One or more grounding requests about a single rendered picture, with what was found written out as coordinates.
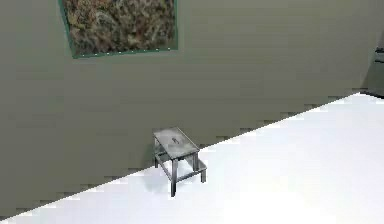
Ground grey metal side table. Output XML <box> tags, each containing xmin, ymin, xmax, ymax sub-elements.
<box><xmin>152</xmin><ymin>126</ymin><xmax>208</xmax><ymax>198</ymax></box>

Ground grey room door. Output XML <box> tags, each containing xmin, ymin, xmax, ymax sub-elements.
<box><xmin>362</xmin><ymin>29</ymin><xmax>384</xmax><ymax>98</ymax></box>

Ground green framed wall picture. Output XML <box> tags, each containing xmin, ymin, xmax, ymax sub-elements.
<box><xmin>57</xmin><ymin>0</ymin><xmax>179</xmax><ymax>60</ymax></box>

